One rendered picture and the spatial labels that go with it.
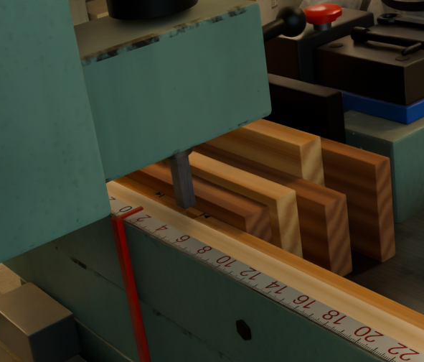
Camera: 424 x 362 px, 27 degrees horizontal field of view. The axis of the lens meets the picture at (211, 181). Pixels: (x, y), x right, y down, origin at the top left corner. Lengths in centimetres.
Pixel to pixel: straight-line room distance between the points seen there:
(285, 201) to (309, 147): 4
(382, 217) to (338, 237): 3
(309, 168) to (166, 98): 12
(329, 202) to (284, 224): 3
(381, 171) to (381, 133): 6
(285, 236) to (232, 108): 9
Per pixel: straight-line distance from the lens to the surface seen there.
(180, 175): 54
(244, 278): 46
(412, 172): 61
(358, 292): 47
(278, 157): 57
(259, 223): 54
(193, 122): 50
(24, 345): 67
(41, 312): 68
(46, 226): 43
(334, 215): 53
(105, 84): 47
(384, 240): 56
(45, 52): 41
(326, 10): 66
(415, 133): 60
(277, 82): 61
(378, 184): 54
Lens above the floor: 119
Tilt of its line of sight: 24 degrees down
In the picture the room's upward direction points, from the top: 9 degrees counter-clockwise
